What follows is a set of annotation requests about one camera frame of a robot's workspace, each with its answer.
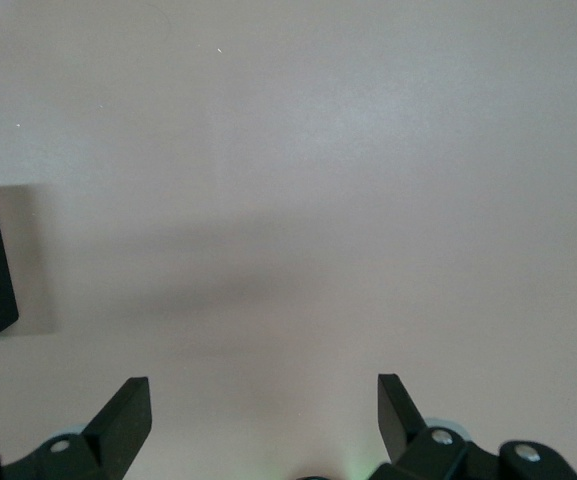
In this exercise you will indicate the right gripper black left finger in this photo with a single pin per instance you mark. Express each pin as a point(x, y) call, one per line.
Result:
point(118, 430)

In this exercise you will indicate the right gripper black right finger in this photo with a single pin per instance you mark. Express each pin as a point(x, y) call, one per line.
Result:
point(403, 430)

